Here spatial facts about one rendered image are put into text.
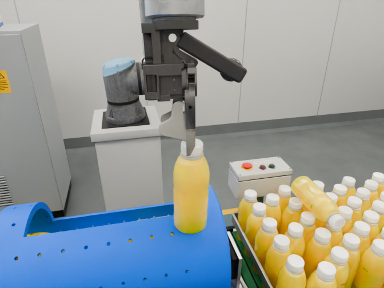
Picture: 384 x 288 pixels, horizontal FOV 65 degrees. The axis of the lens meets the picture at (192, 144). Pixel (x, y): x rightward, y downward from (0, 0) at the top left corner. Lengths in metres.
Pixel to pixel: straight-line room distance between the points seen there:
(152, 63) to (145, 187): 1.10
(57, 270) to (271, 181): 0.72
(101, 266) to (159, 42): 0.43
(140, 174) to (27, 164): 1.18
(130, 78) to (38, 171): 1.34
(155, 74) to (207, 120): 3.33
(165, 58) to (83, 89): 3.05
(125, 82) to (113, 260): 0.90
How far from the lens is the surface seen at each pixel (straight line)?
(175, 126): 0.48
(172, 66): 0.46
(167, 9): 0.45
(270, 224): 0.88
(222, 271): 0.68
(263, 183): 1.08
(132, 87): 1.39
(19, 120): 2.34
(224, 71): 0.47
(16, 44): 2.20
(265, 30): 3.76
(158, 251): 0.64
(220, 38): 3.57
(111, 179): 1.50
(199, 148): 0.51
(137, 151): 1.43
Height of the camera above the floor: 1.65
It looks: 27 degrees down
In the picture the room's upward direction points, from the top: straight up
